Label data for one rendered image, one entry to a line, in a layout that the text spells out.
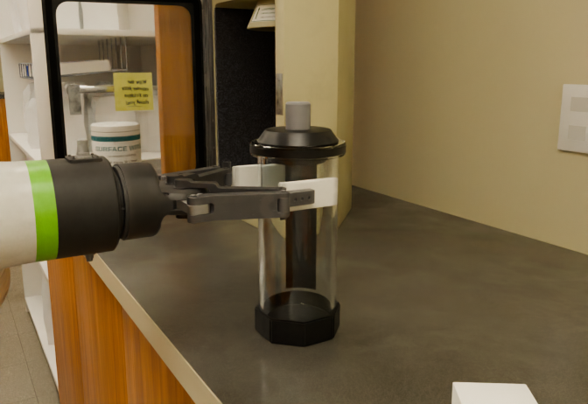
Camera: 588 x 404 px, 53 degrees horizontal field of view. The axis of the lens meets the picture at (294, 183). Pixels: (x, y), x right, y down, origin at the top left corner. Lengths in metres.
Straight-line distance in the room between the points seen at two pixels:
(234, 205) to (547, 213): 0.73
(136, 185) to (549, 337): 0.50
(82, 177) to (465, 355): 0.44
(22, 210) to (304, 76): 0.61
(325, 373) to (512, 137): 0.70
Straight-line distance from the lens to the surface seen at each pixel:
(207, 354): 0.67
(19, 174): 0.55
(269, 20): 1.10
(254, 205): 0.56
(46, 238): 0.54
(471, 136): 1.26
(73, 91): 1.21
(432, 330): 0.74
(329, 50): 1.04
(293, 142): 0.62
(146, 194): 0.56
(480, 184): 1.25
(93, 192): 0.54
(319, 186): 0.61
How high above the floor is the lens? 1.25
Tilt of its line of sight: 12 degrees down
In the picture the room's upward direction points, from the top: straight up
